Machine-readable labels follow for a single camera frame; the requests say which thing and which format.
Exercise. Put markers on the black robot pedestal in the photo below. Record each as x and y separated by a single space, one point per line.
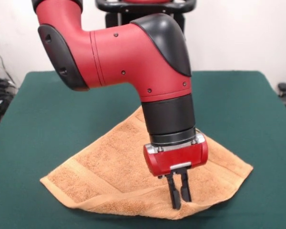
143 12

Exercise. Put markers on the orange terry towel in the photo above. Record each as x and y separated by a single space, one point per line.
105 176

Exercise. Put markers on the dark green table cloth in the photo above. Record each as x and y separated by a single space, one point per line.
252 107

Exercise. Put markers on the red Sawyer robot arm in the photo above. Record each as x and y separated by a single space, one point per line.
138 66

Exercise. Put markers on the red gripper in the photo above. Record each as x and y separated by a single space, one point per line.
178 157

